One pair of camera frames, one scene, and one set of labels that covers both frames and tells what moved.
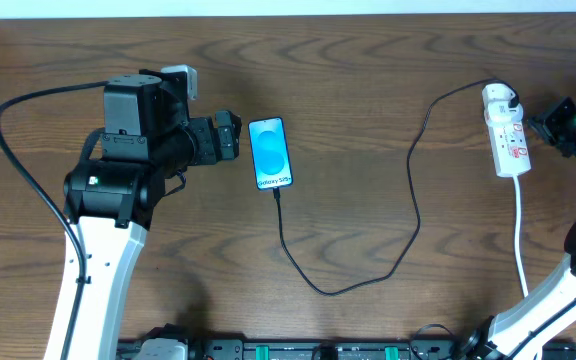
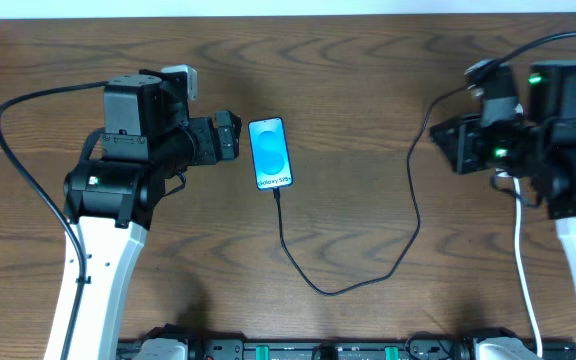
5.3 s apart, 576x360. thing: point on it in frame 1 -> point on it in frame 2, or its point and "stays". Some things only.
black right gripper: x=554 y=127 -> x=468 y=145
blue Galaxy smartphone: x=271 y=156 stays
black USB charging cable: x=412 y=188 stays
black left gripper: x=209 y=142 stays
